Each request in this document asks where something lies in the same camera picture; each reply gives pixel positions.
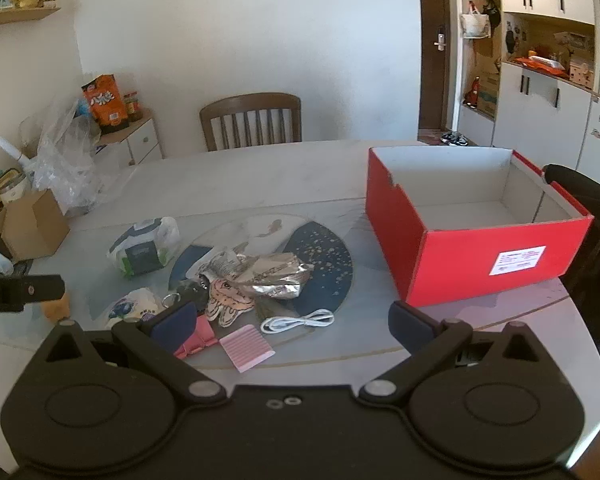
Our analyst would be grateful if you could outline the gold foil packet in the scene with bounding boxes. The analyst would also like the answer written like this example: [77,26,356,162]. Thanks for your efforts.
[235,254,313,301]

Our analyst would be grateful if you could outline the white usb cable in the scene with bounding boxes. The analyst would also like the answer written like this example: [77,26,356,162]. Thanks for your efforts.
[260,309,336,335]

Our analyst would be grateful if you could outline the white marble desktop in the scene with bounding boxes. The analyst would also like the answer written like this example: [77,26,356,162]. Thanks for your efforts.
[0,139,600,466]

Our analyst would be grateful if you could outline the small white drawer cabinet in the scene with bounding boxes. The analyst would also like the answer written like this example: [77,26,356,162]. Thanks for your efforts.
[92,109,165,166]

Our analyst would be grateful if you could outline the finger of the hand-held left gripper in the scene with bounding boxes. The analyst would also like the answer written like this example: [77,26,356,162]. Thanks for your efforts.
[16,274,66,307]

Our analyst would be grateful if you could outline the black hanging bag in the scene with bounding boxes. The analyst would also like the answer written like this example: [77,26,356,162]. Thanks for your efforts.
[481,0,502,31]

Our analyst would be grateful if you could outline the white lower cabinet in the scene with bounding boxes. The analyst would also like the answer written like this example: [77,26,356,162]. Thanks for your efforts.
[492,61,593,166]

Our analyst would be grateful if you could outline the brown wooden door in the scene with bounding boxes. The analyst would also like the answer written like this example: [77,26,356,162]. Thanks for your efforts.
[417,0,453,133]

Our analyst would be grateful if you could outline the white tote bag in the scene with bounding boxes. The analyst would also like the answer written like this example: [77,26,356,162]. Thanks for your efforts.
[460,2,492,40]

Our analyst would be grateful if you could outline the white grey tissue pack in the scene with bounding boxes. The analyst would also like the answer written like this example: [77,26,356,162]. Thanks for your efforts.
[106,216,181,278]

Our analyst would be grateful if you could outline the red cardboard shoe box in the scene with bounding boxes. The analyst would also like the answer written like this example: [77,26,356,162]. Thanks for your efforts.
[365,146,595,307]

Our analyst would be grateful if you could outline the printed cardboard carton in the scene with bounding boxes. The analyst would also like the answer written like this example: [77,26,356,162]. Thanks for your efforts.
[477,75,501,113]

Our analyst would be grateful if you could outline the brown wooden chair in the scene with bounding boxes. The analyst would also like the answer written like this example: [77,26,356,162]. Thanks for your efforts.
[199,92,302,152]

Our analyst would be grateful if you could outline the clear plastic bags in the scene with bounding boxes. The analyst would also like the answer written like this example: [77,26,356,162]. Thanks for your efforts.
[20,100,126,218]

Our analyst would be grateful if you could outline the glass sauce jar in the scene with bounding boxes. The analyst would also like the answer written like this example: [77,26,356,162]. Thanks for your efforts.
[124,91,143,122]

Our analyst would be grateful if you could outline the white paper roll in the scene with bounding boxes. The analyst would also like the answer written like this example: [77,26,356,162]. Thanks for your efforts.
[0,132,31,167]

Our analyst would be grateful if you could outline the printed clear plastic packet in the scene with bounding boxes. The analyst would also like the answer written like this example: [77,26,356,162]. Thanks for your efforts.
[197,250,253,281]

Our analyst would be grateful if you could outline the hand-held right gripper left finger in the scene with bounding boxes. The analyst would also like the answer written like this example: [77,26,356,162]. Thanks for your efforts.
[44,302,228,409]

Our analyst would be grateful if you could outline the small wooden drawer box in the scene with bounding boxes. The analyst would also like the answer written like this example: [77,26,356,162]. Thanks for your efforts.
[569,57,595,88]

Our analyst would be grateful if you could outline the orange packet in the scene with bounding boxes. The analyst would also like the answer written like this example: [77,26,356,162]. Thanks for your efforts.
[512,55,568,76]

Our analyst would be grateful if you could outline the orange snack bag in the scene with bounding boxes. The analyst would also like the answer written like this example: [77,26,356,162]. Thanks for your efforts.
[81,74,130,135]

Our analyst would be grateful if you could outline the wooden wall shelf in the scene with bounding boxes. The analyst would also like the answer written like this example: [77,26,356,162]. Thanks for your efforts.
[0,6,62,29]

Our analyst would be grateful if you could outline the blueberry print snack packet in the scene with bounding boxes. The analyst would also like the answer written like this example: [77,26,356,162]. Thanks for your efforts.
[107,287,165,323]

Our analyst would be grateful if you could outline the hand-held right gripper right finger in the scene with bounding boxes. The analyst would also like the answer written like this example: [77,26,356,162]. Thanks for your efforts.
[359,300,539,408]

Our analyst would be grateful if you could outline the brown cardboard box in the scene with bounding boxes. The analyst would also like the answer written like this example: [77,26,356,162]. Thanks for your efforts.
[0,189,72,261]

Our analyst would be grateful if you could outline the white insulated cup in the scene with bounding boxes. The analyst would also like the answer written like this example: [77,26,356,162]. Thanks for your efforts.
[0,180,28,206]

